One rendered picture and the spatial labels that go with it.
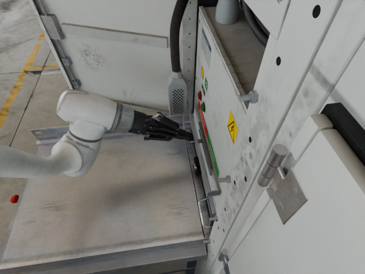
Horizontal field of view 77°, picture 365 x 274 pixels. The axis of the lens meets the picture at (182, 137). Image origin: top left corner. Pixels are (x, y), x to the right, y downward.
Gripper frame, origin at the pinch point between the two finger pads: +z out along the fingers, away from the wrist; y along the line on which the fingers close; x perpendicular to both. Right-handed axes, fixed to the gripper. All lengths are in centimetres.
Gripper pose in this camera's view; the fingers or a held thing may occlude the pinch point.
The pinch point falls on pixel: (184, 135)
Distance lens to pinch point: 84.0
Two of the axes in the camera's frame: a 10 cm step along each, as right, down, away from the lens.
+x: 1.4, 7.6, -6.3
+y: -4.9, 6.1, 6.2
